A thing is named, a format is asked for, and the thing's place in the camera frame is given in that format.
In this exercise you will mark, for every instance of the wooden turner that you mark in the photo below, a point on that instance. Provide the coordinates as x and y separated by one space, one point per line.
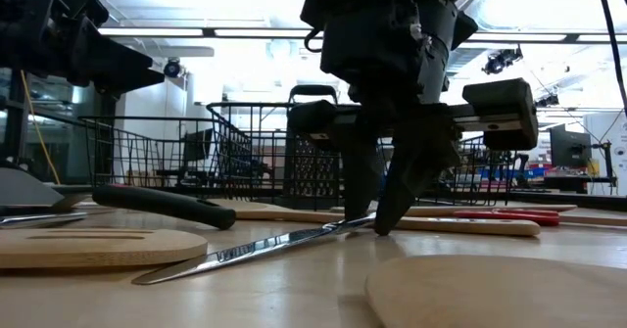
490 294

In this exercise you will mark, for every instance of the black ceiling camera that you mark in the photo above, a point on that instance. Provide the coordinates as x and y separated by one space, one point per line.
172 68
499 61

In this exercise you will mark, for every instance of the black table frame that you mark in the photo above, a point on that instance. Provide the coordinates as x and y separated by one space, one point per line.
597 201

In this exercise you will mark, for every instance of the black vertical post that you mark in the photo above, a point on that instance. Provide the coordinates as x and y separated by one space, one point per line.
14 122

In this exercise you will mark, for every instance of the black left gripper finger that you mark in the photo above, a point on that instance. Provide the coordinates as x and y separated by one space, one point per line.
137 80
117 59

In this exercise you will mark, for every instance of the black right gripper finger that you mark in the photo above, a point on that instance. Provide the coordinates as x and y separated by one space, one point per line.
421 147
362 171

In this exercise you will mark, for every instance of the wooden spork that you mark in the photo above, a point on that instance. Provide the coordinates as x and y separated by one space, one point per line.
465 226

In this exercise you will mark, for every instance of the black computer monitor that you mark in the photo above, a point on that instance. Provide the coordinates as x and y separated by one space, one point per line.
568 149
198 144

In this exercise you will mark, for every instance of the wooden slotted spoon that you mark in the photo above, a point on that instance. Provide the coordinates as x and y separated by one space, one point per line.
98 249

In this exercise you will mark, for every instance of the dark office desk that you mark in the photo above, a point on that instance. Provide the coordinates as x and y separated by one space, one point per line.
563 181

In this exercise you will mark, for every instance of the steel table knife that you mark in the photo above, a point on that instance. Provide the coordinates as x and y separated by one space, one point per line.
245 250

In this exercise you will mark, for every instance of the steel cutlery piece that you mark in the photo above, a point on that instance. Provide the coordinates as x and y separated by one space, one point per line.
39 219

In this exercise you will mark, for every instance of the black spatula with red button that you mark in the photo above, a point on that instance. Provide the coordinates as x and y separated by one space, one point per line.
161 203

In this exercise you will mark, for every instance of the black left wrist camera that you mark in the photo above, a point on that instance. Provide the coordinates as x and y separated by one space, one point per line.
83 5

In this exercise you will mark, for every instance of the black box grater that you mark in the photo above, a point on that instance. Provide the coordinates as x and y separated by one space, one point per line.
313 181

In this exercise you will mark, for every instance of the overhead light bar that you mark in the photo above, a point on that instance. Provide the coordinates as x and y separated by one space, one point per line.
208 32

